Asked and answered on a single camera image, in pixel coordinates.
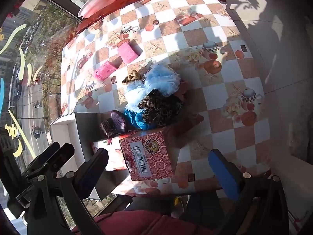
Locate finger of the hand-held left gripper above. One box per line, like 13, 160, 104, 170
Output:
37, 143, 75, 178
23, 142, 60, 177

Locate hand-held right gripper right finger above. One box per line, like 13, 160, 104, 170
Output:
208, 149, 289, 235

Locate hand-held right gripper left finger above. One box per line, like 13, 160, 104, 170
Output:
26, 148, 109, 235

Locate white cardboard box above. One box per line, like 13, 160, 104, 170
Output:
49, 112, 128, 201

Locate purple knit hat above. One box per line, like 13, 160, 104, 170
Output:
100, 111, 128, 138

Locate small pink sponge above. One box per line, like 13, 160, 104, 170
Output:
94, 61, 118, 80

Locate tan sock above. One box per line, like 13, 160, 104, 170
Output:
122, 69, 145, 84

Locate light blue fluffy cloth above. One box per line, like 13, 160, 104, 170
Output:
125, 64, 182, 112

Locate floral tissue pack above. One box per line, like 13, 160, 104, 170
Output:
92, 131, 137, 172

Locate red patterned carton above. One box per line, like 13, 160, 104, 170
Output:
119, 131, 175, 182

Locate blue crinkled cloth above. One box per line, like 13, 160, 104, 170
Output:
124, 108, 157, 131

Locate checkered tablecloth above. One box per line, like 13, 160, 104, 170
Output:
60, 0, 272, 197

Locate person's legs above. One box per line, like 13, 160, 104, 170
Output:
71, 191, 225, 235

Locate leopard print cloth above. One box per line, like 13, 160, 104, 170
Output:
137, 89, 184, 130

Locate large pink sponge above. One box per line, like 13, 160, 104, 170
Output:
117, 42, 143, 63

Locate yellow window decals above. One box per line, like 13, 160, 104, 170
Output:
0, 23, 47, 157

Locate pink plastic basin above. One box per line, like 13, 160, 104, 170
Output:
78, 0, 118, 19

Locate red wooden rail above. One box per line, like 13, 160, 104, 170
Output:
76, 0, 242, 35

